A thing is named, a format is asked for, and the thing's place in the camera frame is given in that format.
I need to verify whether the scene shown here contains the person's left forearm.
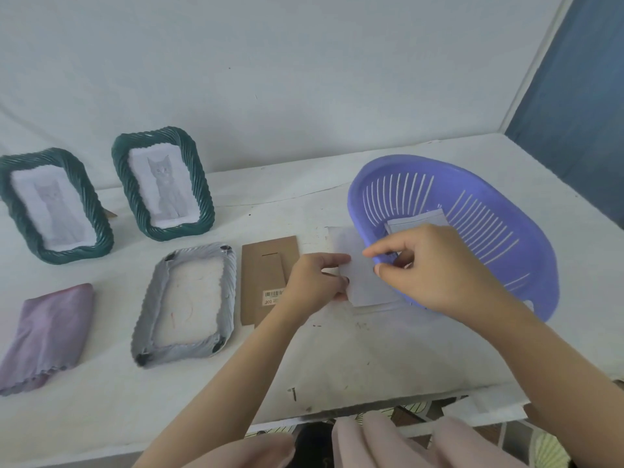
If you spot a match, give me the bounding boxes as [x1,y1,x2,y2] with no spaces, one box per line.
[131,306,306,468]

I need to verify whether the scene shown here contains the blue door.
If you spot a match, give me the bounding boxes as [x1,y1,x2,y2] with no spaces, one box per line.
[504,0,624,228]

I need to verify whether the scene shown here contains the purple plastic basket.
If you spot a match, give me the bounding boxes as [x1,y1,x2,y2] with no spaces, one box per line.
[346,154,560,323]

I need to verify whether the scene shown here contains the purple cleaning cloth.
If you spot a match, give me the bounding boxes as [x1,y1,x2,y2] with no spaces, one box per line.
[0,283,96,397]

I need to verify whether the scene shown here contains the dark green rope-pattern frame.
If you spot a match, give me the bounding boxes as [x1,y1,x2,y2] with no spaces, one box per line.
[110,126,216,242]
[0,148,115,265]

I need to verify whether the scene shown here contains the grey rope-pattern frame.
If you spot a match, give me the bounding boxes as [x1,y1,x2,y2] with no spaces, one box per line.
[130,242,238,369]

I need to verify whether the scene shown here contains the person's right forearm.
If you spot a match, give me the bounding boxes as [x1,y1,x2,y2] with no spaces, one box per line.
[487,309,624,468]

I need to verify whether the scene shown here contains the white photo paper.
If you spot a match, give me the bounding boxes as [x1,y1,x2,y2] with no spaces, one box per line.
[385,209,452,235]

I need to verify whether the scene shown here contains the person's right hand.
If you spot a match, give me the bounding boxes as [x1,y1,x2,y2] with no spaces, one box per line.
[363,224,535,332]

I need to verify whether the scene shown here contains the brown cardboard backing board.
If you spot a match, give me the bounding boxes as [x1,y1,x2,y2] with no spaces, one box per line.
[240,236,301,328]

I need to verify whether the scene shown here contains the person's left hand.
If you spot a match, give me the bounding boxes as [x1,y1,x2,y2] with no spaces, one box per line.
[278,252,352,322]

